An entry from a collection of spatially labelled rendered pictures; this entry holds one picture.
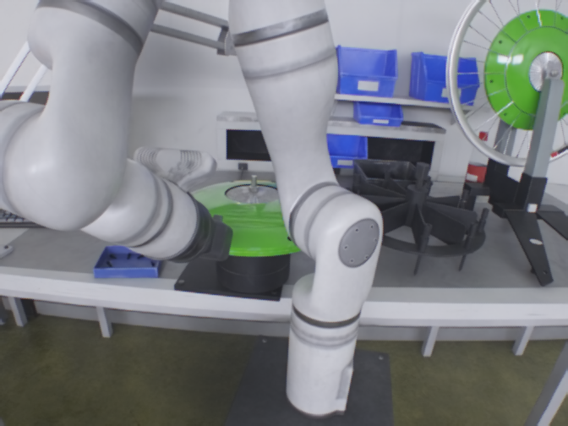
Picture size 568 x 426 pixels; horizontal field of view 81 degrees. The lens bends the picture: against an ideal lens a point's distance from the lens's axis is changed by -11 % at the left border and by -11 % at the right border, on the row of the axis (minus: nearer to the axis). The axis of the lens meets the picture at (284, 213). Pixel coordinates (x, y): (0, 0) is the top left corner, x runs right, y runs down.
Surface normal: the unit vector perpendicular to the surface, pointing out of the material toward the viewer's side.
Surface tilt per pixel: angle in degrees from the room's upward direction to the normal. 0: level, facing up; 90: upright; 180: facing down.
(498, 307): 90
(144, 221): 108
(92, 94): 76
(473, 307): 90
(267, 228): 23
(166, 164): 59
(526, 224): 18
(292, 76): 102
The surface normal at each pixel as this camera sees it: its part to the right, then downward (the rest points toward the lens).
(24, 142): -0.22, -0.29
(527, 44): -0.14, 0.22
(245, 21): -0.54, 0.52
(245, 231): 0.03, -0.71
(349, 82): -0.04, 0.52
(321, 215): -0.68, -0.40
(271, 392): 0.04, -0.92
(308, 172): 0.56, 0.60
